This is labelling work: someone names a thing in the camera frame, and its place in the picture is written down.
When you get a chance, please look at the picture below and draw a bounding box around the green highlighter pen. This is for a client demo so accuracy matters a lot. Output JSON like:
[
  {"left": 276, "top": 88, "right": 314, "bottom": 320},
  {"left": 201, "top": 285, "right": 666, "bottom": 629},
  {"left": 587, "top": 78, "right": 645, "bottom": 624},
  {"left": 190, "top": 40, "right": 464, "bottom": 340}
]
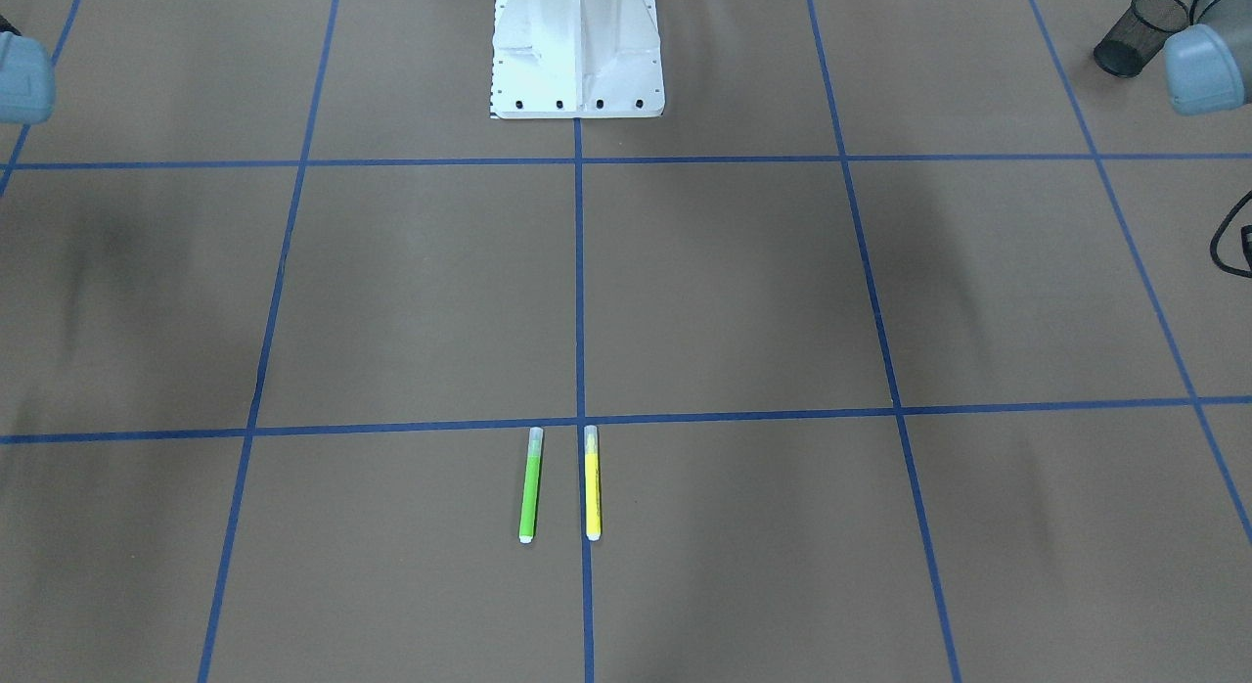
[{"left": 518, "top": 427, "right": 545, "bottom": 545}]

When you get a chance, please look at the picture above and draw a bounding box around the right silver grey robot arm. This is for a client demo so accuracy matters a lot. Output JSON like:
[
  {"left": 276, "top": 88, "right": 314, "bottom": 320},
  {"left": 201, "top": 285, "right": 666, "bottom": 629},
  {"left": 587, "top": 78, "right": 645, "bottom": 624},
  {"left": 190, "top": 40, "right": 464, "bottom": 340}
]
[{"left": 1, "top": 16, "right": 58, "bottom": 125}]

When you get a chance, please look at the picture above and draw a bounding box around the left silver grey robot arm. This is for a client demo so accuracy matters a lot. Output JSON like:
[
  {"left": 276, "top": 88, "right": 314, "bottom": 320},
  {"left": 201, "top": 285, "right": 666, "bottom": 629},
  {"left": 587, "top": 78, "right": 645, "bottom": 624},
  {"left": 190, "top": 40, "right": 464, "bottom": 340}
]
[{"left": 1164, "top": 0, "right": 1251, "bottom": 116}]

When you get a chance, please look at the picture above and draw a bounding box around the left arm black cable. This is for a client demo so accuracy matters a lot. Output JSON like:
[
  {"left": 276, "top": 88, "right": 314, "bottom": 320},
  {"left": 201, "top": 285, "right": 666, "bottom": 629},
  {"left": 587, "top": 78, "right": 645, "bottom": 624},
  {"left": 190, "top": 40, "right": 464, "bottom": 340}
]
[{"left": 1209, "top": 194, "right": 1252, "bottom": 279}]

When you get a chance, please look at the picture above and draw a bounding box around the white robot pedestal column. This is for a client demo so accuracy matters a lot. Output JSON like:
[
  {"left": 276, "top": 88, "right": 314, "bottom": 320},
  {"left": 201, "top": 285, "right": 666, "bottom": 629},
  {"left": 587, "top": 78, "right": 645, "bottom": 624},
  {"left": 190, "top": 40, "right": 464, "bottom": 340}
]
[{"left": 490, "top": 0, "right": 666, "bottom": 120}]

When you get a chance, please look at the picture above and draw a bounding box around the yellow highlighter pen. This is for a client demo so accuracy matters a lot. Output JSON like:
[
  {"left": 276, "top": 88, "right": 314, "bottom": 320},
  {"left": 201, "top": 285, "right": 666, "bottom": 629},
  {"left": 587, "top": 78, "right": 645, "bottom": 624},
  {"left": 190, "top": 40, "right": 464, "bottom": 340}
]
[{"left": 583, "top": 425, "right": 603, "bottom": 543}]

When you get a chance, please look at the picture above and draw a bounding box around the far black mesh pen cup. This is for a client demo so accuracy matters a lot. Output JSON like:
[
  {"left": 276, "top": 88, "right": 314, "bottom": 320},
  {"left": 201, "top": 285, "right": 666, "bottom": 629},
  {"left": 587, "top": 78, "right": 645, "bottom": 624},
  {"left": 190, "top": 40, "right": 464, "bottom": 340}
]
[{"left": 1092, "top": 0, "right": 1189, "bottom": 78}]

